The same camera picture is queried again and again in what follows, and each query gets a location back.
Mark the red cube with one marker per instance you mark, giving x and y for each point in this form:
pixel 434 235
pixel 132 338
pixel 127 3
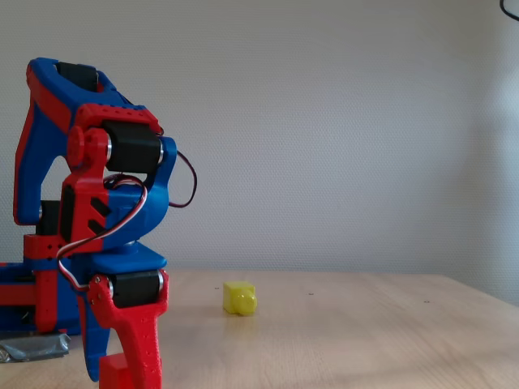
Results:
pixel 113 374

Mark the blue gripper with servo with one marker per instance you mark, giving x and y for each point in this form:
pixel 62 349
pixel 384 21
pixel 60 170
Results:
pixel 135 288

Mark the yellow block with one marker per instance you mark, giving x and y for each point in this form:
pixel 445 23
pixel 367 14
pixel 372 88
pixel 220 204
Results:
pixel 235 297

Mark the blue and red robot base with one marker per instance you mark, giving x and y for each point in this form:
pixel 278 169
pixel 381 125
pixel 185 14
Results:
pixel 16 293

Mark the grey duct tape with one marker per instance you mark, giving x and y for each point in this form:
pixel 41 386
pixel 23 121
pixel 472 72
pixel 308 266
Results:
pixel 32 346

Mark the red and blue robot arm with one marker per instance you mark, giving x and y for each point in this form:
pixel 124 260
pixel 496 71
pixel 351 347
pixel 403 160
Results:
pixel 36 162

